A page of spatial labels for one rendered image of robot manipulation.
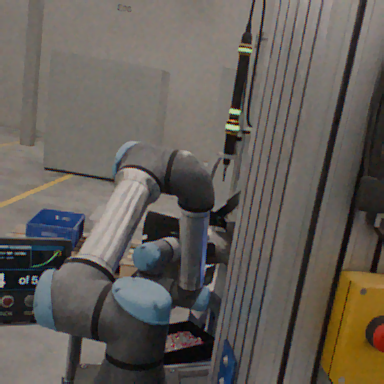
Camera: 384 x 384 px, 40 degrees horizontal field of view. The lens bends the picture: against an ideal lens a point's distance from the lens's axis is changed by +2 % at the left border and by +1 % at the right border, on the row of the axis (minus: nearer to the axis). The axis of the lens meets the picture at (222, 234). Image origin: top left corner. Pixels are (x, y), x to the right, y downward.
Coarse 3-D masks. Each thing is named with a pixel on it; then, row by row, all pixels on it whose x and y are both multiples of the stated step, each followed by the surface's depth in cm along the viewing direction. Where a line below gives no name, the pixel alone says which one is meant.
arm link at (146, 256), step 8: (160, 240) 152; (136, 248) 146; (144, 248) 144; (152, 248) 145; (160, 248) 148; (168, 248) 151; (136, 256) 146; (144, 256) 144; (152, 256) 144; (160, 256) 147; (168, 256) 151; (136, 264) 146; (144, 264) 145; (152, 264) 145; (160, 264) 148; (144, 272) 148; (152, 272) 148; (160, 272) 149
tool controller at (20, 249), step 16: (0, 240) 119; (16, 240) 120; (32, 240) 122; (48, 240) 123; (64, 240) 125; (0, 256) 119; (16, 256) 120; (32, 256) 122; (48, 256) 123; (64, 256) 125; (16, 272) 120; (32, 272) 122; (16, 288) 120; (32, 288) 122; (0, 304) 119; (16, 304) 121; (0, 320) 120; (32, 320) 128
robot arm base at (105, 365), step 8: (104, 360) 101; (112, 360) 99; (160, 360) 101; (104, 368) 101; (112, 368) 99; (120, 368) 98; (128, 368) 98; (136, 368) 98; (144, 368) 99; (152, 368) 100; (160, 368) 102; (96, 376) 102; (104, 376) 100; (112, 376) 99; (120, 376) 98; (128, 376) 98; (136, 376) 98; (144, 376) 99; (152, 376) 100; (160, 376) 102
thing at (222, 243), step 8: (208, 232) 180; (216, 232) 182; (224, 232) 184; (208, 240) 174; (216, 240) 175; (224, 240) 175; (216, 248) 170; (224, 248) 169; (216, 256) 165; (224, 256) 165; (208, 264) 162
